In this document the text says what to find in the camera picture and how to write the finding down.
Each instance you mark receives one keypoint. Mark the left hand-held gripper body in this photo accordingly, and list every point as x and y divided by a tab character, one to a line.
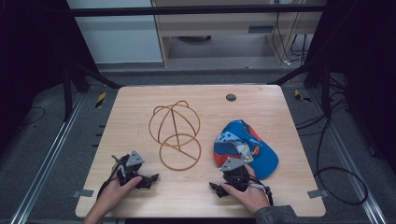
134	159

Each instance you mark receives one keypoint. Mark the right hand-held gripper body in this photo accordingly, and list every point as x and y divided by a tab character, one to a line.
236	174

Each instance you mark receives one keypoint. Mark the blue and orange cap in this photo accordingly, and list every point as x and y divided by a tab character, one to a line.
249	146

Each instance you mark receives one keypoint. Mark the person's right hand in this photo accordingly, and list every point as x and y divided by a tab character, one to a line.
249	196

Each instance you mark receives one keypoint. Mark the person's left hand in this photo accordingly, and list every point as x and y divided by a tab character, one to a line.
115	193

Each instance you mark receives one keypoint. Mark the grey tape strip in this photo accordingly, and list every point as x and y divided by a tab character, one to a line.
317	193
83	193

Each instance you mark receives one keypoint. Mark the yellow black striped tape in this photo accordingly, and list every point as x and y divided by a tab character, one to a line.
100	100
300	96

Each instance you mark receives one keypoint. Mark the grey round table grommet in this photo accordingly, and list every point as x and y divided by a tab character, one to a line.
231	97

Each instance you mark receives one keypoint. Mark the white cabinet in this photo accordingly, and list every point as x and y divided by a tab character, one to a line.
118	37

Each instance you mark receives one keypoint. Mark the black curtain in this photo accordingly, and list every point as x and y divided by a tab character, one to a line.
34	62
364	62

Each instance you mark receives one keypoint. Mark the light wooden desk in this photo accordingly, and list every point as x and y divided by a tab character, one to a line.
218	21

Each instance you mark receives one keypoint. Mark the aluminium floor rail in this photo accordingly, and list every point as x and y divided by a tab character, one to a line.
348	161
46	161

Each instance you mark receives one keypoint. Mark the black metal frame bar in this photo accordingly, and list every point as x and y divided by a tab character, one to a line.
193	10

